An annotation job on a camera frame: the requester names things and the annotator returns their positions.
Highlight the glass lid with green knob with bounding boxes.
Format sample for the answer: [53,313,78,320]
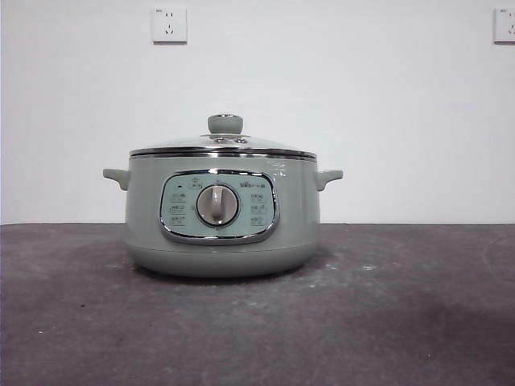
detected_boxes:
[129,113,315,158]

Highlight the pale green electric pot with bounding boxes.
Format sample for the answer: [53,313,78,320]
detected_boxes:
[102,154,344,278]

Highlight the white wall socket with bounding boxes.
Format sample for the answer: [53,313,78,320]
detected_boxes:
[494,6,515,44]
[152,6,188,44]

